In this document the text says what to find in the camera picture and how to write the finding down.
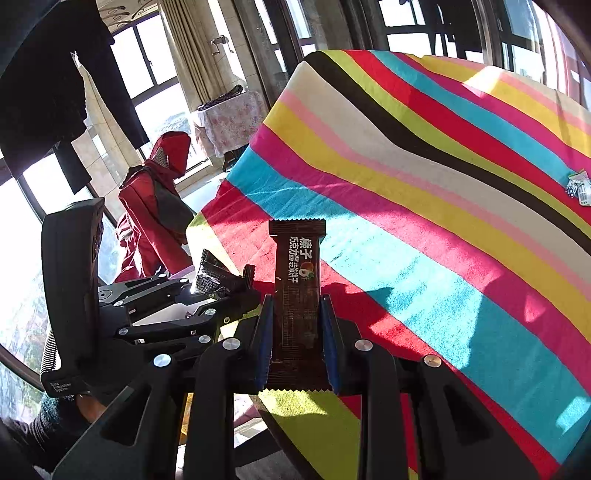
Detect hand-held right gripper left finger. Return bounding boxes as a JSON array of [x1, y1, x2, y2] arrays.
[[51, 294, 276, 480]]

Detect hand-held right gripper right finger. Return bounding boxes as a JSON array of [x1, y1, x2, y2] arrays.
[[320, 294, 541, 480]]

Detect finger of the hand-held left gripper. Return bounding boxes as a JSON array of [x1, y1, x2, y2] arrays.
[[117, 265, 262, 359], [98, 272, 195, 315]]

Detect small brown snack packet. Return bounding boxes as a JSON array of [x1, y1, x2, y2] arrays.
[[195, 249, 252, 298]]

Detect brown chocolate bar packet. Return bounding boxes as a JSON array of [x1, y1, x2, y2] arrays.
[[263, 218, 334, 394]]

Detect person's left forearm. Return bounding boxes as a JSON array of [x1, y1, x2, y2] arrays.
[[0, 392, 109, 472]]

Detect large arched window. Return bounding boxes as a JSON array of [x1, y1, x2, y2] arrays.
[[0, 152, 117, 416]]

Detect dark cloth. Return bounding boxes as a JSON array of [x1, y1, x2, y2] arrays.
[[154, 178, 197, 234]]

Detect red jacket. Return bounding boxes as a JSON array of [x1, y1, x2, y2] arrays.
[[113, 131, 197, 283]]

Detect hanging dark garment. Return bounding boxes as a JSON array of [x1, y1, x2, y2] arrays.
[[52, 141, 93, 195]]

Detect grey mesh office chair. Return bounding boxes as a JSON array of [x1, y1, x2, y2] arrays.
[[150, 134, 192, 177]]

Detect black iron table stand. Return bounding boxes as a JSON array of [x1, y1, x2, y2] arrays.
[[222, 145, 253, 173]]

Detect floral cloth covered table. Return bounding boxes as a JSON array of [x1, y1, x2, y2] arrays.
[[191, 90, 271, 158]]

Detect hanging dark trousers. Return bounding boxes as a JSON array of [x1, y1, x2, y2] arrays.
[[76, 46, 151, 151]]

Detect rainbow striped cloth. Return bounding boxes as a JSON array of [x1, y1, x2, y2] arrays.
[[185, 48, 591, 480]]

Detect dark bundle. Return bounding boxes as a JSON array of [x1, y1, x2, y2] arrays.
[[196, 84, 245, 112]]

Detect hanging dark jacket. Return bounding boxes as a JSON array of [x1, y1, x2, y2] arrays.
[[0, 0, 116, 180]]

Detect beige curtain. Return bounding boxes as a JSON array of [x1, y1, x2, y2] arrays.
[[159, 0, 232, 110]]

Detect green and white snack packet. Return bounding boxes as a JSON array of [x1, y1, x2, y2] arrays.
[[564, 170, 591, 207]]

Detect hanging dark clothes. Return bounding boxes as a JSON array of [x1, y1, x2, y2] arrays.
[[416, 0, 482, 52]]

